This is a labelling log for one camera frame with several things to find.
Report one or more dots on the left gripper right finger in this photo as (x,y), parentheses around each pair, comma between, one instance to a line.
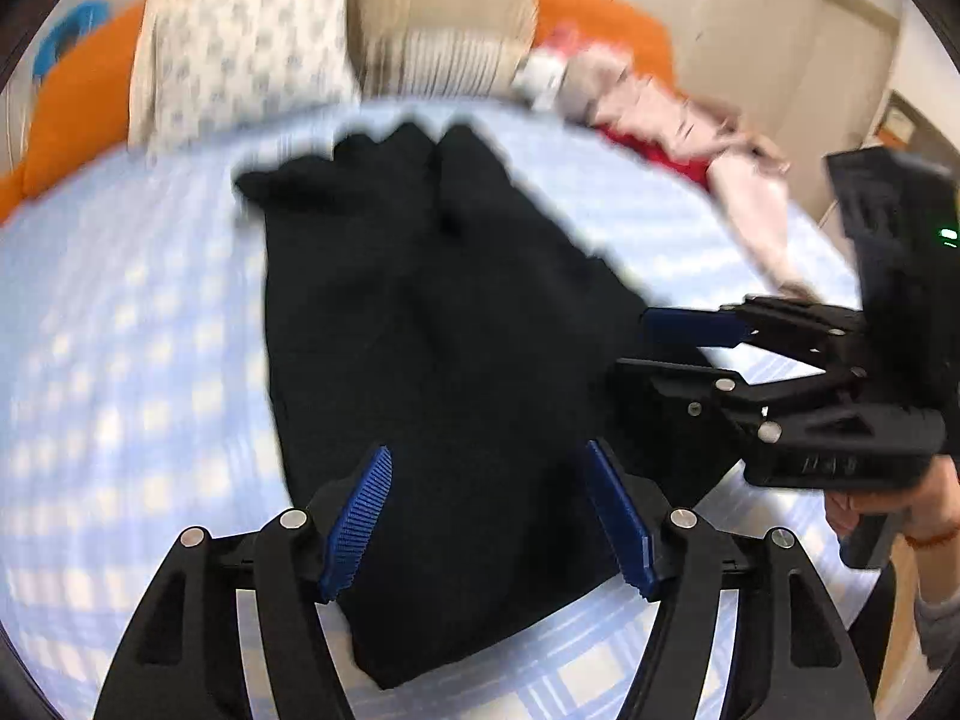
(790,655)

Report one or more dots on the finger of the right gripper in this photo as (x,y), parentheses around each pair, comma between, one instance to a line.
(705,326)
(750,404)

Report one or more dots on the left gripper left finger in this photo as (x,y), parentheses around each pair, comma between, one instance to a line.
(216,606)

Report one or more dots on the black sweater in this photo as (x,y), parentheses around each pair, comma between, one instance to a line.
(417,299)

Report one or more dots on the grey sleeve right forearm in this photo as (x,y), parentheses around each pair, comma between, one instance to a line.
(938,626)

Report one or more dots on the right hand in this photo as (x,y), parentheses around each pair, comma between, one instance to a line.
(930,524)

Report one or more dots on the pink garment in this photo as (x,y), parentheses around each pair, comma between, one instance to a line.
(747,173)

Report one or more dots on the red garment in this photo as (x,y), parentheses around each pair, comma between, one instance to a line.
(695,170)

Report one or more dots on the blue plaid bed sheet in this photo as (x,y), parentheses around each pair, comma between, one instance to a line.
(134,401)

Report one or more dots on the white door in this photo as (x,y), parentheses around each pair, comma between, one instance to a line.
(840,81)

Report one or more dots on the white plush toy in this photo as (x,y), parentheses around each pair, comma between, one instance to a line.
(539,77)

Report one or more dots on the pink plush toy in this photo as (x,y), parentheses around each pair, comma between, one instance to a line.
(564,41)

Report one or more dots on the beige striped pillow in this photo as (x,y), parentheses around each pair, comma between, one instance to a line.
(441,48)

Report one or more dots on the orange bed headboard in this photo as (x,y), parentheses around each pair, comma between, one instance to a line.
(82,107)

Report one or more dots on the white floral pillow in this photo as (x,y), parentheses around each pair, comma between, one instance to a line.
(203,67)

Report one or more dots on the blue round wall object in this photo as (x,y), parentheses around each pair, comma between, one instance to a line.
(78,23)

